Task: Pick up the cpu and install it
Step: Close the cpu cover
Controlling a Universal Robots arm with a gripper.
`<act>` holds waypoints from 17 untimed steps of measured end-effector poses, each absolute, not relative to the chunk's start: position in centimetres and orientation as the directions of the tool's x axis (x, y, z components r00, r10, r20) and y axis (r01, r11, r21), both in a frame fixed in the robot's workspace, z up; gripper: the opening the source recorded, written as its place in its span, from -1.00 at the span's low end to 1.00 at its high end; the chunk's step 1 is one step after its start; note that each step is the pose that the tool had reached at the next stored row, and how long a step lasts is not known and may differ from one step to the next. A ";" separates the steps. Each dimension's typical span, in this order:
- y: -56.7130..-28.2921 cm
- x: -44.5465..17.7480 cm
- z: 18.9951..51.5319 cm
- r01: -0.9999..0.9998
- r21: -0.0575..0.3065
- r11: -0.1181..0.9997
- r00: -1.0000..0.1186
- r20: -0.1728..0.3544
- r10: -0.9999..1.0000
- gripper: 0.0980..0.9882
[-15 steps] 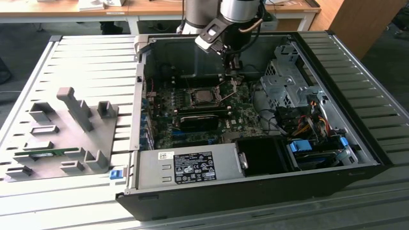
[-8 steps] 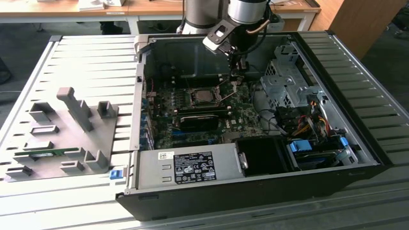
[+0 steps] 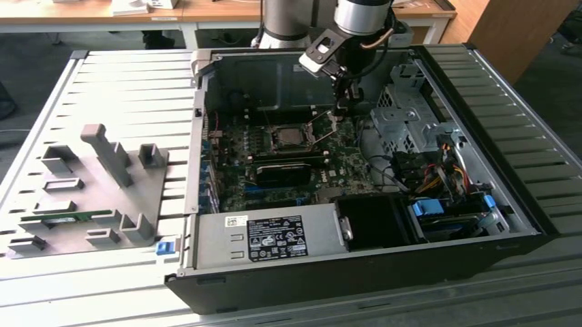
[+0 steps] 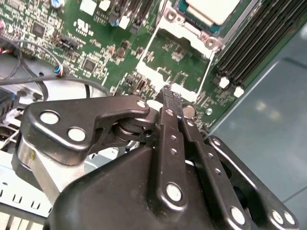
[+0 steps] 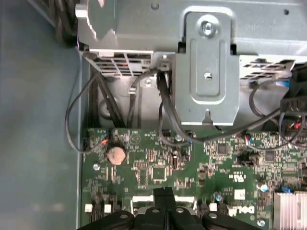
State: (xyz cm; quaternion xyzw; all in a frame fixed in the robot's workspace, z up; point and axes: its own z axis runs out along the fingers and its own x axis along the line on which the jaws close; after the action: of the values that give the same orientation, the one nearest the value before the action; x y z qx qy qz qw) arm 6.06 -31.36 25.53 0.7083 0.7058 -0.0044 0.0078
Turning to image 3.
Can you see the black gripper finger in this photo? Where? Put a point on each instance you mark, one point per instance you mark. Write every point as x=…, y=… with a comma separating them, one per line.
x=343, y=95
x=356, y=94

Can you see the silver CPU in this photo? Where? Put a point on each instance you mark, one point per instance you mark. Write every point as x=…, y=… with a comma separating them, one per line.
x=292, y=136

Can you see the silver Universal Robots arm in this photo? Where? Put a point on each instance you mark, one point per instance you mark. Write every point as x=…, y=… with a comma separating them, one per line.
x=291, y=17

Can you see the CPU socket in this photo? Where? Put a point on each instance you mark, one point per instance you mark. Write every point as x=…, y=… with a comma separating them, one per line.
x=272, y=141

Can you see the silver metal drive cage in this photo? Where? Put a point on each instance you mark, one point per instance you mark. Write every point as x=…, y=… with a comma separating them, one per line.
x=395, y=129

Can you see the light wooden desk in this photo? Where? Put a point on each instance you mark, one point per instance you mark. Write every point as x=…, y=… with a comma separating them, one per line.
x=68, y=15
x=427, y=15

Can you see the green motherboard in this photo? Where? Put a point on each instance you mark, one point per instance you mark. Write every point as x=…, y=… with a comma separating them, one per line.
x=345, y=163

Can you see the black RAM slot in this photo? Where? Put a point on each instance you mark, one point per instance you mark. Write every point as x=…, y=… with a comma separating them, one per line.
x=285, y=158

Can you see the brown wooden cabinet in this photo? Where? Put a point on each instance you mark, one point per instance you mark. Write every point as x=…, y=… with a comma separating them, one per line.
x=508, y=34

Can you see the blue disk carrier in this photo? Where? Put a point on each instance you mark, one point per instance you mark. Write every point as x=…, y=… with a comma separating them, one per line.
x=427, y=207

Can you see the black fan shroud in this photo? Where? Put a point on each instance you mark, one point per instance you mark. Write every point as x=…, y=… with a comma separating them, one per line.
x=372, y=221

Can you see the blue plastic clip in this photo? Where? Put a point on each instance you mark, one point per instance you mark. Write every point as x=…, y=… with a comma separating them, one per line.
x=488, y=201

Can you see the black bag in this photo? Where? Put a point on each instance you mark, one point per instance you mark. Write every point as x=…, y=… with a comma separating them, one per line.
x=159, y=40

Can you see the white desk device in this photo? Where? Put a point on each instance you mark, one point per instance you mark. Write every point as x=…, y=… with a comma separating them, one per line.
x=161, y=3

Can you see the silver power supply unit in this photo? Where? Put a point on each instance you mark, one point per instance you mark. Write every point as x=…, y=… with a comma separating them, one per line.
x=217, y=245

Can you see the white paper stack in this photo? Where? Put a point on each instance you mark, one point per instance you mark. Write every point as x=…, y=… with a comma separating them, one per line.
x=129, y=8

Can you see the black open PC case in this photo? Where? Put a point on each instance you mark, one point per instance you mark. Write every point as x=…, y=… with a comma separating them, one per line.
x=363, y=282

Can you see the blue case latch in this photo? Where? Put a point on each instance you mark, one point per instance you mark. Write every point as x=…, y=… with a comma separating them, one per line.
x=164, y=248

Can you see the grey parts rack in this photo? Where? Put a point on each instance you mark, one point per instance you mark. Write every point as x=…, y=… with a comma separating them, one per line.
x=97, y=204

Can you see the green RAM stick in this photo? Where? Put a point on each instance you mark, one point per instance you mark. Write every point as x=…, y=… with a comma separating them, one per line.
x=85, y=215

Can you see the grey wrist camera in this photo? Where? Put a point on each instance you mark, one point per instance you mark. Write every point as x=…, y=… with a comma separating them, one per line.
x=401, y=35
x=313, y=63

